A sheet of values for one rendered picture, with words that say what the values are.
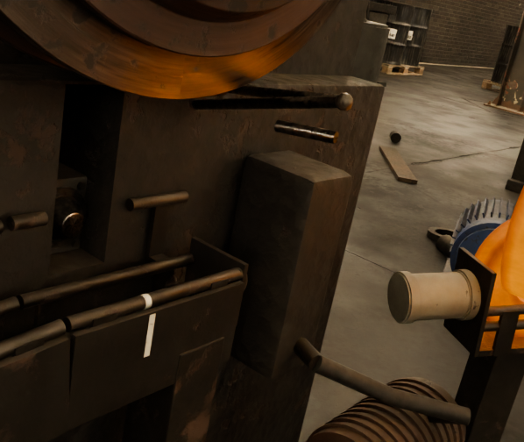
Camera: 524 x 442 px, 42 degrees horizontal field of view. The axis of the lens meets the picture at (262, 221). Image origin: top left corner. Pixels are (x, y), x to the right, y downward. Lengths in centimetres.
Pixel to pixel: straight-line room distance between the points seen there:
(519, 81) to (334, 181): 870
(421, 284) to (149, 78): 42
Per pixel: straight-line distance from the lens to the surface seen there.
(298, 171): 70
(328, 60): 93
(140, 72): 49
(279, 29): 56
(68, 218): 63
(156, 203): 66
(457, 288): 81
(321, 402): 182
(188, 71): 52
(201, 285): 61
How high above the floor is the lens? 97
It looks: 19 degrees down
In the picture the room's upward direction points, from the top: 11 degrees clockwise
